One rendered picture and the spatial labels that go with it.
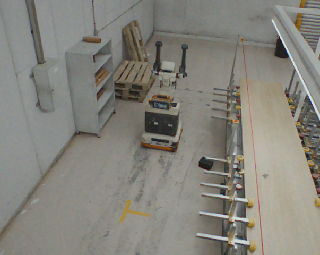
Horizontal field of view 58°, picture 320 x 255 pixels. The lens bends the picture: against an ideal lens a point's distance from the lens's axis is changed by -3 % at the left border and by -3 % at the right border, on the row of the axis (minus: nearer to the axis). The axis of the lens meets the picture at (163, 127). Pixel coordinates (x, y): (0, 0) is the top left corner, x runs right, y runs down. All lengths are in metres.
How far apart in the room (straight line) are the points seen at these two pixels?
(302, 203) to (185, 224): 1.50
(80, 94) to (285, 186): 3.39
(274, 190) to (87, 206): 2.42
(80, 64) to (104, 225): 2.43
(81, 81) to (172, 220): 2.58
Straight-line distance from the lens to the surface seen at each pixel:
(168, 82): 4.82
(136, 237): 3.87
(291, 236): 3.06
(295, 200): 3.40
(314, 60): 2.33
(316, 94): 2.03
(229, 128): 4.56
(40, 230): 4.14
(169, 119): 4.75
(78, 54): 4.77
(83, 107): 5.17
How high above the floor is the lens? 3.16
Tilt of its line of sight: 34 degrees down
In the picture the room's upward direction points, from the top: 3 degrees clockwise
